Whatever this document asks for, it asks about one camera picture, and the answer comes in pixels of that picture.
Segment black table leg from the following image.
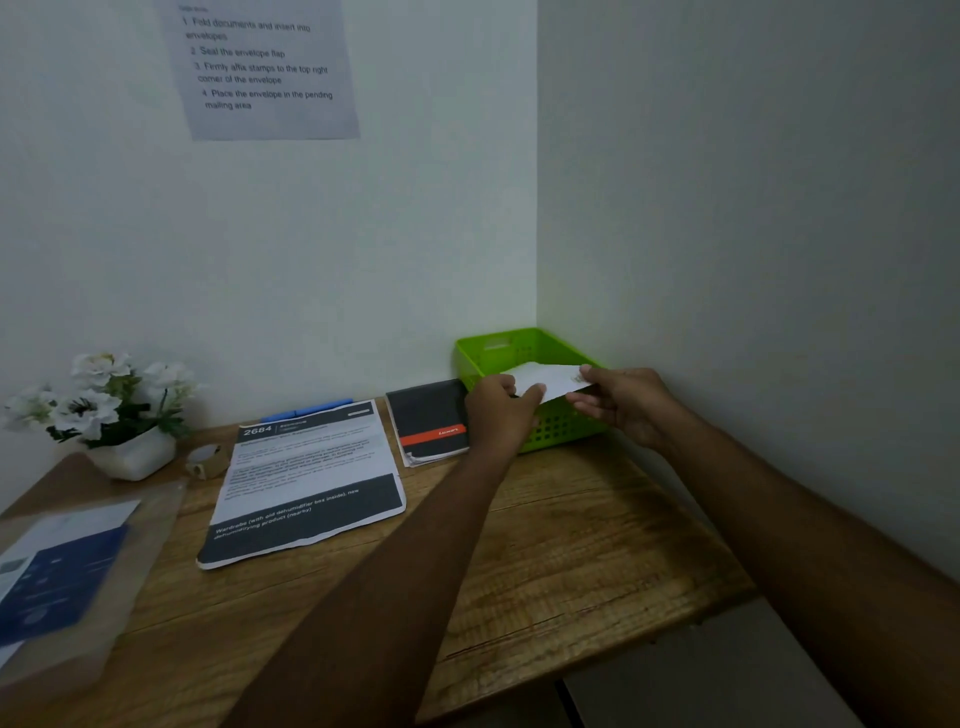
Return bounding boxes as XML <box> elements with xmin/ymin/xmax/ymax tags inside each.
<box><xmin>554</xmin><ymin>678</ymin><xmax>586</xmax><ymax>728</ymax></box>

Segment person's right hand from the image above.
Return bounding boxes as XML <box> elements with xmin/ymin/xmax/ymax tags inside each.
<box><xmin>563</xmin><ymin>365</ymin><xmax>680</xmax><ymax>451</ymax></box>

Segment black notebook with red label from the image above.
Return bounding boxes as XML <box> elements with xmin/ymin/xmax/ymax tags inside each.
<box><xmin>385</xmin><ymin>378</ymin><xmax>472</xmax><ymax>469</ymax></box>

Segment blue and white leaflet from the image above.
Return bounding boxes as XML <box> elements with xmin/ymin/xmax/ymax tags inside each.
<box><xmin>0</xmin><ymin>524</ymin><xmax>130</xmax><ymax>650</ymax></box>

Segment clear plastic sheet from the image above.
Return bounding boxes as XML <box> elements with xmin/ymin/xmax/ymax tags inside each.
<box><xmin>0</xmin><ymin>479</ymin><xmax>189</xmax><ymax>691</ymax></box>

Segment person's left hand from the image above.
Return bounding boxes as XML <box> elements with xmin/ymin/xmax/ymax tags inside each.
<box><xmin>463</xmin><ymin>373</ymin><xmax>549</xmax><ymax>463</ymax></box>

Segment white paper wall notice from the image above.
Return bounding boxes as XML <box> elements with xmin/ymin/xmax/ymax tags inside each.
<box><xmin>153</xmin><ymin>0</ymin><xmax>361</xmax><ymax>142</ymax></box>

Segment white envelope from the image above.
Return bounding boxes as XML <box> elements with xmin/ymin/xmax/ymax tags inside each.
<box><xmin>500</xmin><ymin>362</ymin><xmax>594</xmax><ymax>406</ymax></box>

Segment blue pen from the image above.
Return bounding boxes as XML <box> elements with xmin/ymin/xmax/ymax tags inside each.
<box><xmin>258</xmin><ymin>398</ymin><xmax>355</xmax><ymax>425</ymax></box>

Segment green plastic basket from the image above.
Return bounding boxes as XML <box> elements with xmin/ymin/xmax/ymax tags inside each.
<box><xmin>454</xmin><ymin>327</ymin><xmax>609</xmax><ymax>455</ymax></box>

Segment white potted artificial flowers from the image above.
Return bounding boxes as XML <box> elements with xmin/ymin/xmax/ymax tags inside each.
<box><xmin>0</xmin><ymin>350</ymin><xmax>204</xmax><ymax>483</ymax></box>

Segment plain white paper sheet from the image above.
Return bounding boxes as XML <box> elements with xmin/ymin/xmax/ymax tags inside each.
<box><xmin>0</xmin><ymin>500</ymin><xmax>142</xmax><ymax>560</ymax></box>

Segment stack of printed documents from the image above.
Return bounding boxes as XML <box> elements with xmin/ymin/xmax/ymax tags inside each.
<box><xmin>196</xmin><ymin>399</ymin><xmax>408</xmax><ymax>571</ymax></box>

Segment person's left forearm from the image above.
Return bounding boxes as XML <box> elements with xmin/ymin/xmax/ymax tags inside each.
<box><xmin>221</xmin><ymin>446</ymin><xmax>519</xmax><ymax>728</ymax></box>

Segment person's right forearm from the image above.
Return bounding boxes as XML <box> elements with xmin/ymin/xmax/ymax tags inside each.
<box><xmin>652</xmin><ymin>416</ymin><xmax>960</xmax><ymax>728</ymax></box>

